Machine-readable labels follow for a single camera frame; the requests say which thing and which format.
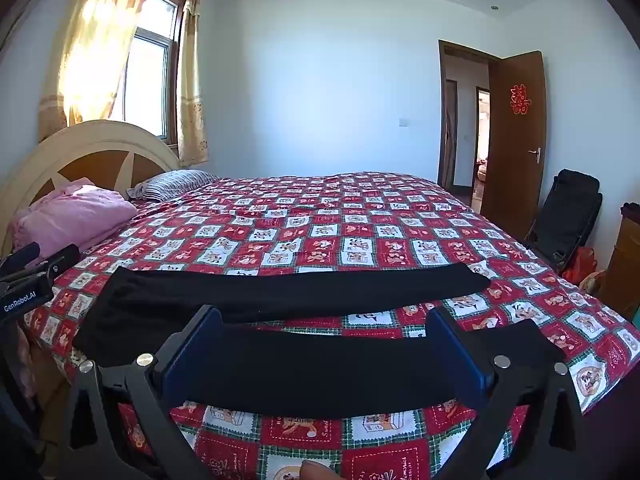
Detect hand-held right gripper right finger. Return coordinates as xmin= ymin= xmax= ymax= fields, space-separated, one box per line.
xmin=427 ymin=306 xmax=588 ymax=480

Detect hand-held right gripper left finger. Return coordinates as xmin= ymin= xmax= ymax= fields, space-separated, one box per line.
xmin=60 ymin=304 xmax=224 ymax=480

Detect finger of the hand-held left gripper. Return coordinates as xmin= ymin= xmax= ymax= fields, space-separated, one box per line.
xmin=0 ymin=242 xmax=42 ymax=270
xmin=31 ymin=243 xmax=81 ymax=282

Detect black pants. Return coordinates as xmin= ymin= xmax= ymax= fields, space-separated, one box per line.
xmin=72 ymin=261 xmax=568 ymax=419

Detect person's right hand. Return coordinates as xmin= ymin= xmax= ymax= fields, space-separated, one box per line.
xmin=299 ymin=460 xmax=342 ymax=480

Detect pink quilt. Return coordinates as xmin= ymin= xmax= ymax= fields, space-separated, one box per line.
xmin=11 ymin=183 xmax=139 ymax=257

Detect cream wooden headboard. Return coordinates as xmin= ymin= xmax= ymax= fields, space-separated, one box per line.
xmin=0 ymin=120 xmax=182 ymax=257

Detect striped pillow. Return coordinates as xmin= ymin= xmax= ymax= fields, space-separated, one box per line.
xmin=127 ymin=169 xmax=220 ymax=202

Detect red bag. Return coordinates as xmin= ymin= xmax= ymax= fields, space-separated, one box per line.
xmin=562 ymin=246 xmax=599 ymax=285

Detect red checked printed blanket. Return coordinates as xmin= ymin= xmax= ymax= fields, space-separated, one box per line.
xmin=22 ymin=172 xmax=640 ymax=480

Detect black folding chair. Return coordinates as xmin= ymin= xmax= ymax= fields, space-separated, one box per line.
xmin=522 ymin=168 xmax=602 ymax=275

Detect wooden cabinet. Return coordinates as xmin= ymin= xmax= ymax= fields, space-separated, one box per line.
xmin=597 ymin=202 xmax=640 ymax=322

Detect window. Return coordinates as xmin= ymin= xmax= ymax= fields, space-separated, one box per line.
xmin=121 ymin=0 xmax=181 ymax=146

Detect wide yellow curtain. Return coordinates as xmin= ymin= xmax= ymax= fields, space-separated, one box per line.
xmin=39 ymin=0 xmax=164 ymax=144

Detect narrow yellow curtain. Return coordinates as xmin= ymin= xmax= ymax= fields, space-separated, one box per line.
xmin=177 ymin=0 xmax=209 ymax=167

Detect red paper door decoration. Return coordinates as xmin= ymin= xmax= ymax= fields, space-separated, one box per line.
xmin=509 ymin=85 xmax=531 ymax=115

